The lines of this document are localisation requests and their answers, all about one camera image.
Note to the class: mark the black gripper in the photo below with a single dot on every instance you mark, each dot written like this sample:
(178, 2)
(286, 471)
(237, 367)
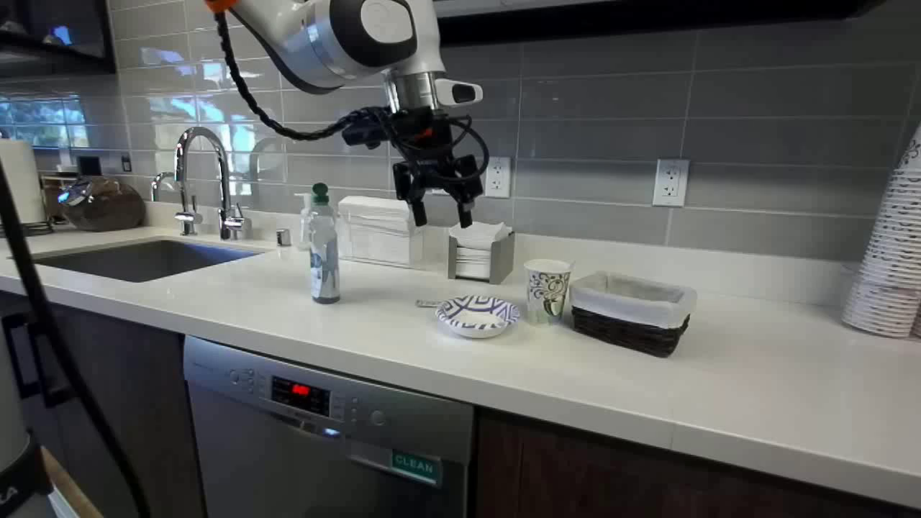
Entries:
(437, 153)

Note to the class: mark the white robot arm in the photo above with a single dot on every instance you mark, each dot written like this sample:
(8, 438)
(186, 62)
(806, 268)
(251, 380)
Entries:
(326, 45)

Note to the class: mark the blue white paper plate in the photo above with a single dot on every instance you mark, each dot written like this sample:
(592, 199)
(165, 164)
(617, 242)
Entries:
(475, 317)

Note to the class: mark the patterned paper cup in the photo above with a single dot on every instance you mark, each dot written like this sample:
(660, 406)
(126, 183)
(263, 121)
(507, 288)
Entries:
(547, 284)

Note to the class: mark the grey napkin holder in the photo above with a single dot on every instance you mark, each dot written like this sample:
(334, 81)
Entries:
(483, 252)

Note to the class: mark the white paper towel box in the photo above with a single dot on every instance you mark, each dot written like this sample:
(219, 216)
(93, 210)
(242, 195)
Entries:
(378, 232)

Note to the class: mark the dish soap bottle green cap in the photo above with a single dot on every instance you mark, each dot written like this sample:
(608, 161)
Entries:
(320, 242)

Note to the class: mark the chrome kitchen faucet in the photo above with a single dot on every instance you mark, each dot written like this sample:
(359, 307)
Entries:
(180, 180)

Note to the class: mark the dark basket with white liner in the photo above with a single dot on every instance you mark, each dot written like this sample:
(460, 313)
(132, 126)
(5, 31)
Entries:
(632, 313)

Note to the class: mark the stainless steel dishwasher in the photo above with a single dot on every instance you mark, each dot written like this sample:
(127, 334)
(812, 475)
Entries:
(288, 441)

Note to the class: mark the kitchen sink basin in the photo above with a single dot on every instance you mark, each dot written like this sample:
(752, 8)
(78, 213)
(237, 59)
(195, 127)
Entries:
(143, 261)

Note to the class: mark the dark wood cabinet door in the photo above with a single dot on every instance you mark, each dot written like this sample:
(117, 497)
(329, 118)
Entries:
(137, 376)

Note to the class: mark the white paper towel roll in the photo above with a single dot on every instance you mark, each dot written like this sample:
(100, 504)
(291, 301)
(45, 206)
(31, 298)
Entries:
(21, 173)

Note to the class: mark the stack of paper cups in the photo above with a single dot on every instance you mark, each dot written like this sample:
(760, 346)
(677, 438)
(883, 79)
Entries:
(887, 292)

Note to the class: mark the white wall outlet middle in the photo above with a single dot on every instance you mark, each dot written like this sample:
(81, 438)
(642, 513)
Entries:
(500, 180)

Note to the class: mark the white wall outlet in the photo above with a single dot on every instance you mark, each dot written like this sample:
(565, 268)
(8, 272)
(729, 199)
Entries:
(500, 180)
(671, 183)

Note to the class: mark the white wall outlet right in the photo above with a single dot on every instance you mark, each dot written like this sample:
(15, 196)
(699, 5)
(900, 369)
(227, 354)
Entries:
(671, 183)

